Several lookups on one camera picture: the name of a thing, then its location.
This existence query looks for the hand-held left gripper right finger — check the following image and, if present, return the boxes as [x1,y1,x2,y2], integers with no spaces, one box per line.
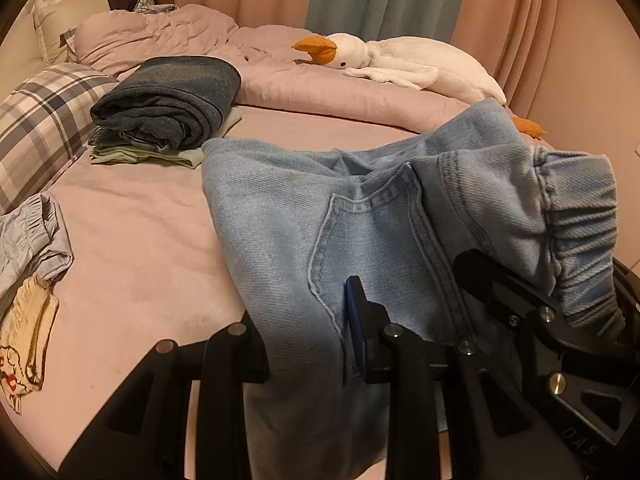
[344,276,584,480]

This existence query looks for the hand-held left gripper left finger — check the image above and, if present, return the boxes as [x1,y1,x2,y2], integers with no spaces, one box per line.
[57,310,271,480]

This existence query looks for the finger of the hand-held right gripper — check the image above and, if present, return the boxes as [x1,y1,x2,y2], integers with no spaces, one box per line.
[452,249,567,332]

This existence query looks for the light blue denim pants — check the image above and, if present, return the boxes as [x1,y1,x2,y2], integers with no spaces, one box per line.
[201,99,626,480]

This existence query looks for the pink bed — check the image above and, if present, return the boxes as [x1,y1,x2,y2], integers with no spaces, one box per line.
[0,4,556,480]

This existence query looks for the cream printed cloth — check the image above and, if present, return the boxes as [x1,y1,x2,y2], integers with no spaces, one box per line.
[0,276,60,415]

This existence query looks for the folded pale green cloth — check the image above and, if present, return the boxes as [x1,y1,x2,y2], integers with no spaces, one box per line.
[89,110,243,169]

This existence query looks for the light blue shorts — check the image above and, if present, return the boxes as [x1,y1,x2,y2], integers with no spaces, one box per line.
[0,194,75,311]

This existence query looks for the white goose plush toy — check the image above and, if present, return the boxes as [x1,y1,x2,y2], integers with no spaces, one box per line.
[292,33,549,140]

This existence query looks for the folded dark blue jeans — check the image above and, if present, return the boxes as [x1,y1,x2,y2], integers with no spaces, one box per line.
[90,56,243,152]

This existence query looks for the plaid pillow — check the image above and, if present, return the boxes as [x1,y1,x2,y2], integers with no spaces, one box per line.
[0,63,121,216]

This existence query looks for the pink duvet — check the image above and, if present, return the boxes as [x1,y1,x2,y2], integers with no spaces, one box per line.
[74,4,506,132]

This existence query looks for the checked shirt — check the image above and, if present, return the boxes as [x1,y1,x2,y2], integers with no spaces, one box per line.
[134,0,178,15]

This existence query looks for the white pillow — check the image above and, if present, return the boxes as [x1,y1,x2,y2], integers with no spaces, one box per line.
[32,0,110,64]

